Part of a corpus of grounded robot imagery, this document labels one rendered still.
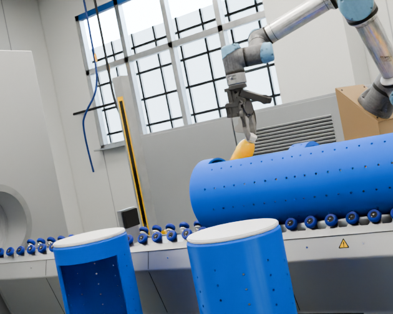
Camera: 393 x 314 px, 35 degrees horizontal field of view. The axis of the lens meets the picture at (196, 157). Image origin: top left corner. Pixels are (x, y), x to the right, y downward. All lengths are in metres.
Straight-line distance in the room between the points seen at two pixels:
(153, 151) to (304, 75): 1.35
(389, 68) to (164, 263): 1.14
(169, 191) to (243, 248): 3.04
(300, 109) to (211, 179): 1.78
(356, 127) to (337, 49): 2.37
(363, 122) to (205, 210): 0.75
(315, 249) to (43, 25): 5.92
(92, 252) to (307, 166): 0.82
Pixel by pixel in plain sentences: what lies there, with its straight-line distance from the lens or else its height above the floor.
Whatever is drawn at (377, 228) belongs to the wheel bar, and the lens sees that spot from 2.11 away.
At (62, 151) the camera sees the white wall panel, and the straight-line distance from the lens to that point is 7.45.
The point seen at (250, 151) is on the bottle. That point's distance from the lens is 2.35.
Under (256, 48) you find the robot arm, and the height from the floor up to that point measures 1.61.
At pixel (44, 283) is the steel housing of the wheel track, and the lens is 3.01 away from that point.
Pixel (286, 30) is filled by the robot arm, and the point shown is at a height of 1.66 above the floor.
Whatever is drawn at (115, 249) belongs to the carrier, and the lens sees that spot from 2.33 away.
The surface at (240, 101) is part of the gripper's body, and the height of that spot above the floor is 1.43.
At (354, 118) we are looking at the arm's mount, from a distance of 2.63.
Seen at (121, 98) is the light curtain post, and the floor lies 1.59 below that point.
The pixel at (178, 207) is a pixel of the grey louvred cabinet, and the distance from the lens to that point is 4.71.
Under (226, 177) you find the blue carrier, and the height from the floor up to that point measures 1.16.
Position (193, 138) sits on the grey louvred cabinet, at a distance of 4.52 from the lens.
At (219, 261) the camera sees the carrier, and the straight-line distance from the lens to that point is 1.74.
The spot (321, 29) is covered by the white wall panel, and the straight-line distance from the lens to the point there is 5.02.
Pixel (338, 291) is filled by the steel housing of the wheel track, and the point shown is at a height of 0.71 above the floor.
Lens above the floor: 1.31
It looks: 1 degrees down
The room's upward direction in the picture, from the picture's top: 11 degrees counter-clockwise
